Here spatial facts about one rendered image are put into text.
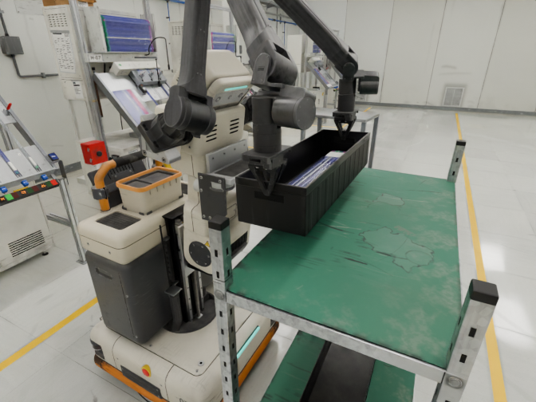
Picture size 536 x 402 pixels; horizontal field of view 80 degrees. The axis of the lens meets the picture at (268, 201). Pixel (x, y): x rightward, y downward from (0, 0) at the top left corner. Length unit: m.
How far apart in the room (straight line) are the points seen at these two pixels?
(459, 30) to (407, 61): 1.25
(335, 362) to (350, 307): 0.69
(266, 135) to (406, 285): 0.41
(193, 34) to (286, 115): 0.38
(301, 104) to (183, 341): 1.17
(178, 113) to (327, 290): 0.51
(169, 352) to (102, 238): 0.54
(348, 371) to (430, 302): 0.66
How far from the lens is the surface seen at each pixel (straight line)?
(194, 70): 0.84
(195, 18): 0.89
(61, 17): 3.36
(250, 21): 0.72
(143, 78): 3.29
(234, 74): 1.02
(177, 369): 1.43
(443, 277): 0.79
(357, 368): 1.33
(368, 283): 0.71
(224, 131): 1.08
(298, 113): 0.57
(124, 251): 1.24
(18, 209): 2.72
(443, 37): 9.97
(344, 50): 1.10
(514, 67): 10.08
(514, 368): 2.11
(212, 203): 1.02
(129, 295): 1.35
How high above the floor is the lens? 1.38
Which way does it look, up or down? 25 degrees down
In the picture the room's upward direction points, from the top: straight up
